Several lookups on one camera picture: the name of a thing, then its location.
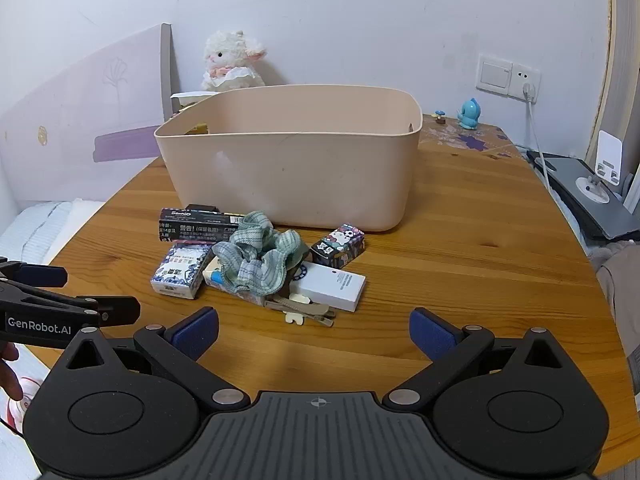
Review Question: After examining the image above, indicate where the white tissue paper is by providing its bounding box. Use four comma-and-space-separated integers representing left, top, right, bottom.
170, 90, 222, 109

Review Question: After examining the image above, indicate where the grey laptop with stand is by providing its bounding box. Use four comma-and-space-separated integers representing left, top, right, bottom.
526, 150, 640, 240

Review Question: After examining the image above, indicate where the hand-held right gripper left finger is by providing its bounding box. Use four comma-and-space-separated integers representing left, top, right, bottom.
52, 306, 251, 408

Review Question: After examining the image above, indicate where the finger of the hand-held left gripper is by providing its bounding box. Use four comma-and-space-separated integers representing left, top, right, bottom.
0, 257, 69, 289
0, 282, 141, 327

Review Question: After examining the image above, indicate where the white phone stand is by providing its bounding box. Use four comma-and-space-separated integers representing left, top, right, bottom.
575, 130, 626, 205

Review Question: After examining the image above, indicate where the white blanket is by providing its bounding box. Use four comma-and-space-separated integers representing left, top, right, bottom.
0, 199, 107, 267

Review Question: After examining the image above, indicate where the green checked scrunchie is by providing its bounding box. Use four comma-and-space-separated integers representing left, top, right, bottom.
212, 210, 304, 296

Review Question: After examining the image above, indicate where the wooden door frame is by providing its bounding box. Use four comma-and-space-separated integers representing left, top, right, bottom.
591, 0, 640, 162

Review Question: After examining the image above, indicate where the small black cartoon box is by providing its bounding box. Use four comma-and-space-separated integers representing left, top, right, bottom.
310, 223, 366, 270

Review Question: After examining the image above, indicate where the white plug with cable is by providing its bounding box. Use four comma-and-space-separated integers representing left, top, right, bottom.
520, 82, 553, 193

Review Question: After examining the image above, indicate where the beige hair clip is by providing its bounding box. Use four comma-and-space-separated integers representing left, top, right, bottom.
264, 292, 337, 329

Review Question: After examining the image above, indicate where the blue toy figurine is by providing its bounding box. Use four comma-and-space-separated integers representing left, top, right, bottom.
458, 98, 482, 130

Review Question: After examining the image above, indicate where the white plush lamb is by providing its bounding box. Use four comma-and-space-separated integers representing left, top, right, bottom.
201, 30, 267, 93

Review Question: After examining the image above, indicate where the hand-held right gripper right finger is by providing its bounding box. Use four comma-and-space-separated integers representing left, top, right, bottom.
382, 307, 583, 408

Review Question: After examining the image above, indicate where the white wall socket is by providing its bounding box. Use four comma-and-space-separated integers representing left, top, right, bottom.
509, 61, 542, 101

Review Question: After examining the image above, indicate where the white rectangular box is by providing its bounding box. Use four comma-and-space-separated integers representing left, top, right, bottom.
289, 260, 367, 314

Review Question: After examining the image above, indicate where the person's left hand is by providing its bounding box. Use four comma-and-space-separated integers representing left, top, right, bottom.
0, 344, 25, 402

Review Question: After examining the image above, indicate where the long black card box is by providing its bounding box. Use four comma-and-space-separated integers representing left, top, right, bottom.
158, 203, 246, 244

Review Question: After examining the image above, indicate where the beige plastic storage bin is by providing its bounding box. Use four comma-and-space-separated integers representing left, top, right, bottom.
153, 84, 422, 233

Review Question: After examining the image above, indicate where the white wall switch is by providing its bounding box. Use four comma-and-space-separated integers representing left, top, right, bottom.
476, 52, 514, 95

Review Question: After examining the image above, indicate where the blue white flat packet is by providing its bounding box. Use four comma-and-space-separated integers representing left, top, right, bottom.
204, 255, 267, 307

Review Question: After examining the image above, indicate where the purple patterned mat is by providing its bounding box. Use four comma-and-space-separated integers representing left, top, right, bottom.
417, 114, 517, 162

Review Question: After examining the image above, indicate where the blue white patterned box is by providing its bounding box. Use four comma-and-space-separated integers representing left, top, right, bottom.
151, 241, 216, 301

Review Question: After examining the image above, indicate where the red patterned white cloth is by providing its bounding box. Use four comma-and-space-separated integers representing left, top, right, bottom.
0, 345, 51, 480

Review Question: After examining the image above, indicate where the beige cloth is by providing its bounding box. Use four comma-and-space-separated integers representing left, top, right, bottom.
587, 240, 640, 361

